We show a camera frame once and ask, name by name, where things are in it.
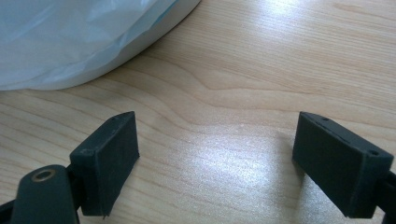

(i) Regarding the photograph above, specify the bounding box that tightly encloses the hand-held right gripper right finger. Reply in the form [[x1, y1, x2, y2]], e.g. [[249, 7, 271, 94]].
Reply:
[[291, 111, 395, 219]]

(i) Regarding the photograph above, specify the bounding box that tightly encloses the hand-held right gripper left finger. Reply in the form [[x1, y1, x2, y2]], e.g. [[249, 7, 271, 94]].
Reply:
[[69, 110, 140, 217]]

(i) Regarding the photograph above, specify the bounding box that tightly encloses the translucent white plastic bag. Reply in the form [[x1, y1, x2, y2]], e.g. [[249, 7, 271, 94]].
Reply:
[[0, 0, 203, 91]]

